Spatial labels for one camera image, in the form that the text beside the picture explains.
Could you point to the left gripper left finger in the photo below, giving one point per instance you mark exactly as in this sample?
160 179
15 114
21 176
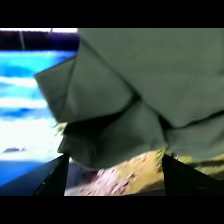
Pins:
50 180

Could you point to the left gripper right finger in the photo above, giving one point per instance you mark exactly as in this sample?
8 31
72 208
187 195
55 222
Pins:
186 183

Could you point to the olive grey shirt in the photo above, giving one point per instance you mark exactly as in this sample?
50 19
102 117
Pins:
150 66

